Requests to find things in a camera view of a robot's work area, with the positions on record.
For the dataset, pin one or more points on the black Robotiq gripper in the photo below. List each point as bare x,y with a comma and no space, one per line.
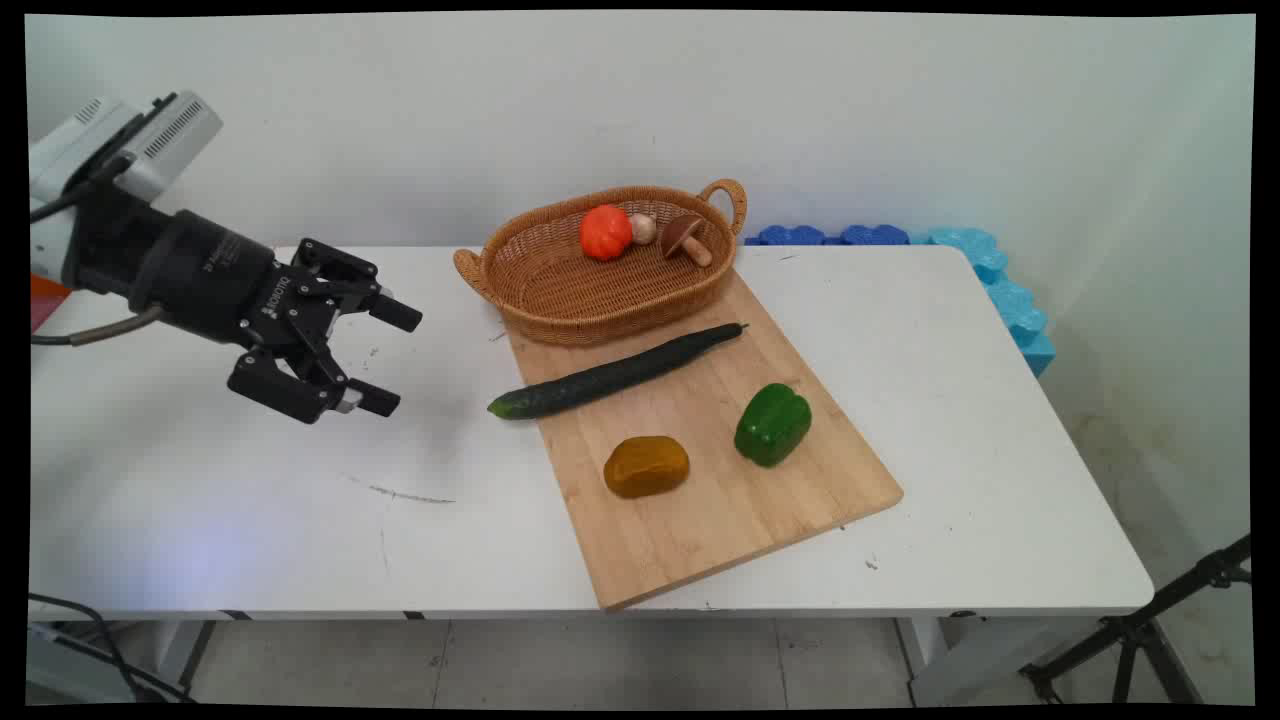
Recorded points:
195,275

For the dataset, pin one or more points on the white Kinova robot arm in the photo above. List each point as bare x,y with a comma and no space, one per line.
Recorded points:
48,165

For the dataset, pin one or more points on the orange red block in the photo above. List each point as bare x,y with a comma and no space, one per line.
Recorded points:
45,300

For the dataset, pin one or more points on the woven wicker basket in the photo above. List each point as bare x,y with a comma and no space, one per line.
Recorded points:
606,270

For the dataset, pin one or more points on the long dark green cucumber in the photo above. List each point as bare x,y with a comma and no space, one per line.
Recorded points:
610,375

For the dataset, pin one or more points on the orange red pumpkin toy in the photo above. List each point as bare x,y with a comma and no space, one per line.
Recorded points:
605,232

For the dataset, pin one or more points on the small beige mushroom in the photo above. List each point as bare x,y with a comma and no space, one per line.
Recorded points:
643,228

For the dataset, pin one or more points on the brown potato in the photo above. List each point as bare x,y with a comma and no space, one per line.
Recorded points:
646,466

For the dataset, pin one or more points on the brown cap mushroom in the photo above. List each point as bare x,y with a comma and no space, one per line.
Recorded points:
684,238

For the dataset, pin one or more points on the wooden cutting board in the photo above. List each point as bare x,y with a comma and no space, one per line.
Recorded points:
715,470

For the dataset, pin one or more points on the green bell pepper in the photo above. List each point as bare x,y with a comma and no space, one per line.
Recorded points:
771,424

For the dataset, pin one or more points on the light blue foam mat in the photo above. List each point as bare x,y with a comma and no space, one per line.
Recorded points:
1005,290

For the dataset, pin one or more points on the black tripod stand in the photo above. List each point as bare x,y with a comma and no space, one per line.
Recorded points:
1140,630

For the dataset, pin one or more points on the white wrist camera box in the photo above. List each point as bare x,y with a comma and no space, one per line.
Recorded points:
170,135

